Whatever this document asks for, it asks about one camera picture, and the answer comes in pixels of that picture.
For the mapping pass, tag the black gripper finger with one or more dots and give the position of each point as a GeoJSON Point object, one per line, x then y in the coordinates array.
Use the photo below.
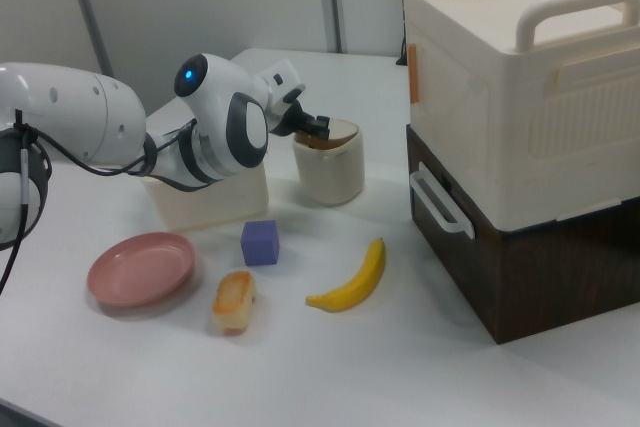
{"type": "Point", "coordinates": [317, 133]}
{"type": "Point", "coordinates": [317, 122]}

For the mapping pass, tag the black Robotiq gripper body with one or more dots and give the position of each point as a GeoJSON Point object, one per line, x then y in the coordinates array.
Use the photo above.
{"type": "Point", "coordinates": [289, 117]}

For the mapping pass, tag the beige trash can lid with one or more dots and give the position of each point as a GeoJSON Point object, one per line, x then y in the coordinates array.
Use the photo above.
{"type": "Point", "coordinates": [344, 131]}

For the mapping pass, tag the small beige trash can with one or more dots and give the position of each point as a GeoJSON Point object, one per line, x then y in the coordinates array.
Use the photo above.
{"type": "Point", "coordinates": [330, 172]}

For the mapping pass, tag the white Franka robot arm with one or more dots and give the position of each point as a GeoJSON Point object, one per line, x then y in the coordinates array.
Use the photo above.
{"type": "Point", "coordinates": [90, 112]}

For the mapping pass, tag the orange tape strip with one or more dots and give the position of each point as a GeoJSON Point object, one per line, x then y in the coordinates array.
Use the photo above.
{"type": "Point", "coordinates": [413, 74]}

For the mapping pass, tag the cream plastic bin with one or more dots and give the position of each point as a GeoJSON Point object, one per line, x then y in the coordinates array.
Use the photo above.
{"type": "Point", "coordinates": [210, 202]}

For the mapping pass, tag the purple cube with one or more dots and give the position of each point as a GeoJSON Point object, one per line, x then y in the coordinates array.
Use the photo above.
{"type": "Point", "coordinates": [260, 244]}

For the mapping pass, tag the yellow banana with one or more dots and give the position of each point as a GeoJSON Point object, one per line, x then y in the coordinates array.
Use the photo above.
{"type": "Point", "coordinates": [357, 287]}

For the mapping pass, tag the toasted bread loaf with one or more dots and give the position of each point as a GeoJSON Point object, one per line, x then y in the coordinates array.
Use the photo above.
{"type": "Point", "coordinates": [232, 302]}

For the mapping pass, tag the pink plate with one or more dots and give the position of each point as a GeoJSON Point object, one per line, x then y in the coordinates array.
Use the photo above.
{"type": "Point", "coordinates": [140, 269]}

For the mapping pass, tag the dark brown drawer box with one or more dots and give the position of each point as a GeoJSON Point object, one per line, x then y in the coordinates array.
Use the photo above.
{"type": "Point", "coordinates": [540, 277]}

